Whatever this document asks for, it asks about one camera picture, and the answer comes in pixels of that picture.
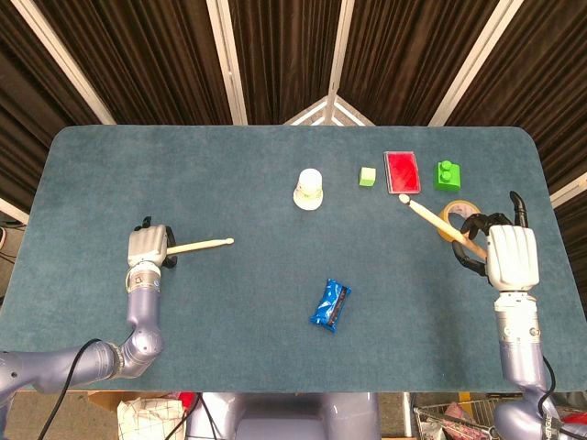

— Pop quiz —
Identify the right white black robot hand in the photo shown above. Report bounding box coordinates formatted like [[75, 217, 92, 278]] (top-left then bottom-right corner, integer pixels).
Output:
[[452, 191, 541, 292]]

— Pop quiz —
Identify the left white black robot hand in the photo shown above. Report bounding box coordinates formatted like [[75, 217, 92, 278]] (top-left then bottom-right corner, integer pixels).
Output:
[[127, 216, 179, 269]]

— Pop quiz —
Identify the wooden drumstick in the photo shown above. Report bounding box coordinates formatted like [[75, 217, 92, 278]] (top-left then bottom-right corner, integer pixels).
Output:
[[397, 193, 490, 260], [165, 237, 236, 256]]

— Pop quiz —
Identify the brown packing tape roll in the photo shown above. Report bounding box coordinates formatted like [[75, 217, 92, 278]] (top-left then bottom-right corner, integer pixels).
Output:
[[438, 199, 482, 242]]

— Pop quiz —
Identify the green studded building block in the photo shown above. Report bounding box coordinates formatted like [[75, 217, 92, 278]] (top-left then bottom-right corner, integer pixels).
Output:
[[432, 159, 462, 193]]

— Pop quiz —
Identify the blue felt table mat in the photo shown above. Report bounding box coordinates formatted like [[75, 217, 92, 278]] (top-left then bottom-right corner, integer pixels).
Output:
[[0, 124, 587, 393]]

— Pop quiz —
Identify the red flat rectangular box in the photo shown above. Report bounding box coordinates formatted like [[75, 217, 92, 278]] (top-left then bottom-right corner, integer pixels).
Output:
[[382, 149, 422, 195]]

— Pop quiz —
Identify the cardboard box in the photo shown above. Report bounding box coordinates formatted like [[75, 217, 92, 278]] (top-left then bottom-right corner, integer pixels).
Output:
[[87, 390, 178, 413]]

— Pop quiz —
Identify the pink packet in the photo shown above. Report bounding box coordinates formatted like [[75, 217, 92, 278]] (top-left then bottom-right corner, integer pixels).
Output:
[[442, 401, 478, 430]]

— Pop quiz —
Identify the white paper cup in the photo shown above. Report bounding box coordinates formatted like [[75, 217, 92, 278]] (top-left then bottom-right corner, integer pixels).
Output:
[[293, 168, 325, 212]]

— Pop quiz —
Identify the white checkered bag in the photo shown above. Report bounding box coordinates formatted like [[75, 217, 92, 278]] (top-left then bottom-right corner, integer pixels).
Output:
[[116, 397, 187, 440]]

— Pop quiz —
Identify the blue snack packet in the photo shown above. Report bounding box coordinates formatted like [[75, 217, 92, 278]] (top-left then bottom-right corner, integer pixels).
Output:
[[307, 277, 353, 335]]

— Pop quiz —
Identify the lavender robot torso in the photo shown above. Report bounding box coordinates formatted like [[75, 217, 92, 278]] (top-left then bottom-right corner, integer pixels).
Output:
[[185, 391, 382, 440]]

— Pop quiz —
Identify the white partition frame bar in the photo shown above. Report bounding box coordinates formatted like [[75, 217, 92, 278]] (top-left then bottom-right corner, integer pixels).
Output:
[[11, 0, 116, 126], [0, 197, 29, 226], [282, 0, 375, 127], [549, 172, 587, 210], [205, 0, 249, 126], [428, 0, 517, 127]]

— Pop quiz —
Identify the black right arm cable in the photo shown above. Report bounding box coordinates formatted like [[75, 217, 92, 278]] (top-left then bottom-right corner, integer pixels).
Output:
[[536, 355, 587, 435]]

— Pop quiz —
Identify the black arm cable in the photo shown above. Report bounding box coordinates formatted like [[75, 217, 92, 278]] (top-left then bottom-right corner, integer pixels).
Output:
[[39, 337, 102, 440], [536, 355, 587, 435]]

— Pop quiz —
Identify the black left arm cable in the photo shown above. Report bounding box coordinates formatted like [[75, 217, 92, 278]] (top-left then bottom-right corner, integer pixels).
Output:
[[39, 337, 102, 440]]

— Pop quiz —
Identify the metal wire basket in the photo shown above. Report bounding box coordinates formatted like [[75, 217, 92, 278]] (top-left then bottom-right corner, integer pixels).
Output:
[[412, 397, 505, 440]]

